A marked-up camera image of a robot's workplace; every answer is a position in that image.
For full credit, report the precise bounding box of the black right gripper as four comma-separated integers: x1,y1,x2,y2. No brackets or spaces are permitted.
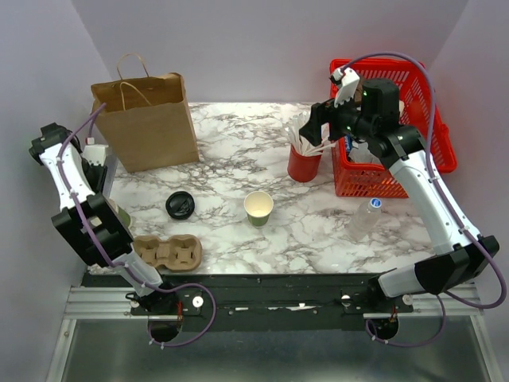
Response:
298,87,376,146

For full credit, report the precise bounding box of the clear plastic water bottle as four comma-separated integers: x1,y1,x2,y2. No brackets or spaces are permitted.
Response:
346,197,382,241

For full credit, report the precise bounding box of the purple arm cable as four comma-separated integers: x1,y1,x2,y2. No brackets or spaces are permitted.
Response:
337,52,506,349
59,102,218,349

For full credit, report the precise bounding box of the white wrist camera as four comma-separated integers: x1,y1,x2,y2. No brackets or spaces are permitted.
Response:
82,137,111,166
330,67,360,108

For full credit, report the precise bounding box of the brown cardboard cup carrier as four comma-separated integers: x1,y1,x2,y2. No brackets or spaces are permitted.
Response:
133,235,203,273

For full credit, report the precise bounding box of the red plastic basket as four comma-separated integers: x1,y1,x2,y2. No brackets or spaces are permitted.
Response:
328,58,458,199

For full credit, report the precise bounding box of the green paper coffee cup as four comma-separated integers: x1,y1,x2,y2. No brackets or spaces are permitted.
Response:
108,199,131,228

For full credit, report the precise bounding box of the red cup with straws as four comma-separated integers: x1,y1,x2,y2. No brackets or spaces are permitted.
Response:
283,111,334,183

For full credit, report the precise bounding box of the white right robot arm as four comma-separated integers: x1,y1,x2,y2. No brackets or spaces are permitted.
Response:
299,72,499,312

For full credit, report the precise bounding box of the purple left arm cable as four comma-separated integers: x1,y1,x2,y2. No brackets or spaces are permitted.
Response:
59,102,218,349

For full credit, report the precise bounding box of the brown paper bag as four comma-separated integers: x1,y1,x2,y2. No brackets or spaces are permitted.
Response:
91,72,200,173

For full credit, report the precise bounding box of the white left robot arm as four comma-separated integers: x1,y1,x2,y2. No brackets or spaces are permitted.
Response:
29,123,177,314

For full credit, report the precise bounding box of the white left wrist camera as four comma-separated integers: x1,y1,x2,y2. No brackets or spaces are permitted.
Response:
82,137,111,166

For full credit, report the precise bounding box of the black coffee cup lid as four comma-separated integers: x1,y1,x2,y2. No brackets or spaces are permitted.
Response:
165,191,196,220

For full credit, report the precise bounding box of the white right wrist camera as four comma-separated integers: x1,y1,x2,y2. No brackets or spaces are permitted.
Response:
330,67,360,108

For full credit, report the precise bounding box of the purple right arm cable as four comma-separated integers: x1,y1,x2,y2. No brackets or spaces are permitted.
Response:
337,52,506,349

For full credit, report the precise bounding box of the black mounting base rail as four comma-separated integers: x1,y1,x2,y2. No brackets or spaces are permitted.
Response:
127,273,413,332

